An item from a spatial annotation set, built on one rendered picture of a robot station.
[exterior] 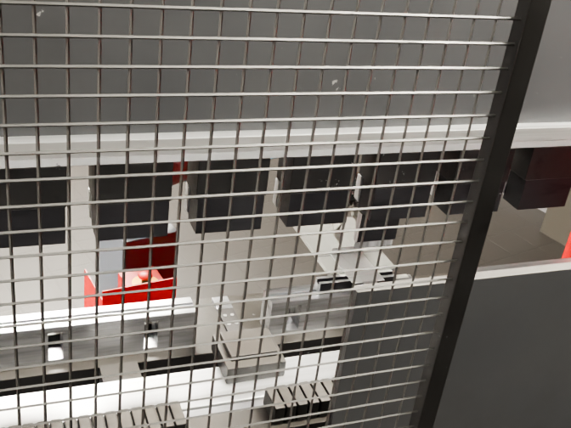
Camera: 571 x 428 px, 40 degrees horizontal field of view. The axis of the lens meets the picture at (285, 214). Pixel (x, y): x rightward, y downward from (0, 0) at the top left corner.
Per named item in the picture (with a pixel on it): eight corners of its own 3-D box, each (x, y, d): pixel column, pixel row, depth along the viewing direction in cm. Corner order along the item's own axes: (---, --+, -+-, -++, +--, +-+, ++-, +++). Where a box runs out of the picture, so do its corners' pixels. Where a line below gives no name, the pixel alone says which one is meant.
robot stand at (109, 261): (97, 406, 280) (99, 215, 244) (143, 390, 290) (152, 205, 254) (118, 438, 268) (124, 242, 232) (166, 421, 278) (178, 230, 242)
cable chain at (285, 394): (436, 375, 158) (440, 360, 157) (451, 395, 154) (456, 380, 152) (262, 403, 145) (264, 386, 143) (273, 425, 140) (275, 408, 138)
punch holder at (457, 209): (479, 194, 195) (495, 133, 188) (498, 211, 188) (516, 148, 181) (426, 198, 190) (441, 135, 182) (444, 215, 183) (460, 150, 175)
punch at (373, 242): (389, 243, 188) (397, 207, 183) (393, 247, 186) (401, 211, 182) (352, 245, 184) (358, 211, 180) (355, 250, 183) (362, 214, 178)
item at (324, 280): (388, 279, 194) (391, 269, 193) (393, 286, 192) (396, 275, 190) (313, 287, 187) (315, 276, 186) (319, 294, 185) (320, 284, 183)
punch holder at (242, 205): (250, 210, 174) (257, 141, 166) (262, 228, 167) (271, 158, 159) (183, 214, 168) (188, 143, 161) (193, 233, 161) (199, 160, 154)
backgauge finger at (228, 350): (244, 301, 176) (246, 282, 174) (284, 376, 155) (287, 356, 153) (192, 306, 172) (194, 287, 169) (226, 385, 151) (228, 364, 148)
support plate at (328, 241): (352, 219, 215) (352, 216, 215) (396, 271, 194) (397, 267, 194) (291, 224, 209) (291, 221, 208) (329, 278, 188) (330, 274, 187)
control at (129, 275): (152, 301, 227) (155, 247, 219) (173, 333, 215) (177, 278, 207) (83, 314, 218) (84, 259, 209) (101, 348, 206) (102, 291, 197)
